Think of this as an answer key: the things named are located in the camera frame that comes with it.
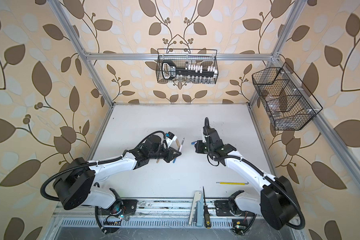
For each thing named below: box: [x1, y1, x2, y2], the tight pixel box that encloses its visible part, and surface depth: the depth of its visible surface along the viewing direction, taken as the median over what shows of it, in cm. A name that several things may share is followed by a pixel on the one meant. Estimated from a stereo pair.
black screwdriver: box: [202, 186, 211, 229], surface depth 72 cm
